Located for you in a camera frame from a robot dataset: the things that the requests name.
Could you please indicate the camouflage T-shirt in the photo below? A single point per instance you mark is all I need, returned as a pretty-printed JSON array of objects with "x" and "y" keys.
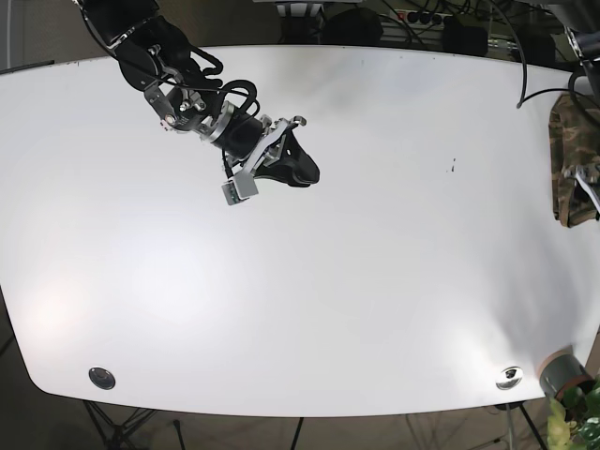
[{"x": 572, "y": 140}]

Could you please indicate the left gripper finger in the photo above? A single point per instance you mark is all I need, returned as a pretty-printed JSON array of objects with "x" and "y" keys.
[{"x": 583, "y": 192}]

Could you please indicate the grey plant pot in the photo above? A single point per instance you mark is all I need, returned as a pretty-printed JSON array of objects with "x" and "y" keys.
[{"x": 561, "y": 371}]

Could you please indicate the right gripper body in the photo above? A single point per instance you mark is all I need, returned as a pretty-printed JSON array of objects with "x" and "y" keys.
[{"x": 236, "y": 134}]

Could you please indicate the left metal table grommet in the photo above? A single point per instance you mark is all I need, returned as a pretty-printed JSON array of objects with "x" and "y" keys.
[{"x": 101, "y": 378}]

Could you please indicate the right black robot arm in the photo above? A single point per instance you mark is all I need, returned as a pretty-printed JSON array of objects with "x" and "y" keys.
[{"x": 181, "y": 83}]

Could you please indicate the right metal table grommet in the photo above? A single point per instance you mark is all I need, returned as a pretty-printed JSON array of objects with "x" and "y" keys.
[{"x": 509, "y": 378}]

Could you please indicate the green plant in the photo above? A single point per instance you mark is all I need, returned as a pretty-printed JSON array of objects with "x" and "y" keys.
[{"x": 573, "y": 422}]

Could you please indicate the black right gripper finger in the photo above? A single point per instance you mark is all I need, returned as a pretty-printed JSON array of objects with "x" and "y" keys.
[
  {"x": 239, "y": 186},
  {"x": 269, "y": 148}
]

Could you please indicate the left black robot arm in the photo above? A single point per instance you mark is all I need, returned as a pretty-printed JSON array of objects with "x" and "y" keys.
[{"x": 577, "y": 45}]

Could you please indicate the metal table grommet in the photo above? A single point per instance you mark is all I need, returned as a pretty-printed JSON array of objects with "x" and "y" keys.
[
  {"x": 101, "y": 378},
  {"x": 509, "y": 378}
]

